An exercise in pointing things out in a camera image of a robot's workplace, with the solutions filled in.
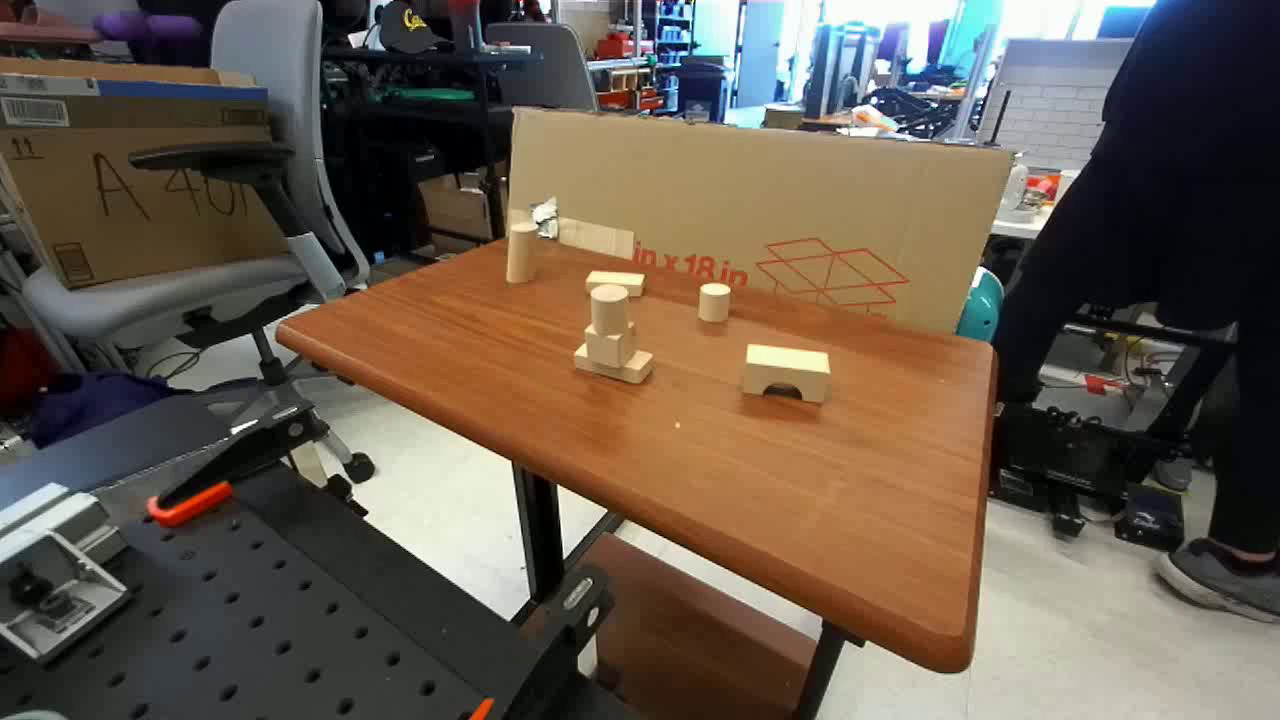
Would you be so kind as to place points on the cylindrical wooden block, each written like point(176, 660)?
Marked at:
point(611, 308)

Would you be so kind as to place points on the wooden cube block in pile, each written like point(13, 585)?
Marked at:
point(611, 351)

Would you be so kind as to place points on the wooden block behind pile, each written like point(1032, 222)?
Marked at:
point(631, 283)

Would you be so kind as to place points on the small wooden cylinder block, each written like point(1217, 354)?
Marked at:
point(712, 301)

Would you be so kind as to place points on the tall wooden cylinder block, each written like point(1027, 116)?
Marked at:
point(521, 255)

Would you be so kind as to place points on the wooden arch block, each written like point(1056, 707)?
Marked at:
point(775, 365)

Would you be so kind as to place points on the crumpled white paper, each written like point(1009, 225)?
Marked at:
point(547, 216)

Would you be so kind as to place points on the large cardboard sheet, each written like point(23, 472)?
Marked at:
point(846, 222)

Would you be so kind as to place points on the black perforated workbench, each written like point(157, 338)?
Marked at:
point(287, 606)

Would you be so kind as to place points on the grey office chair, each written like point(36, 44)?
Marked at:
point(281, 44)

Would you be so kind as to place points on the person in dark clothes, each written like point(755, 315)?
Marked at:
point(1182, 207)

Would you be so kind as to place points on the brown cardboard box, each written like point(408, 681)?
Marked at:
point(74, 136)

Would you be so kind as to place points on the orange-handled black clamp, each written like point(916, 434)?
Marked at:
point(249, 453)

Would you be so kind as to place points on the silver metal mounting bracket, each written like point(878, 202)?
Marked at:
point(55, 569)

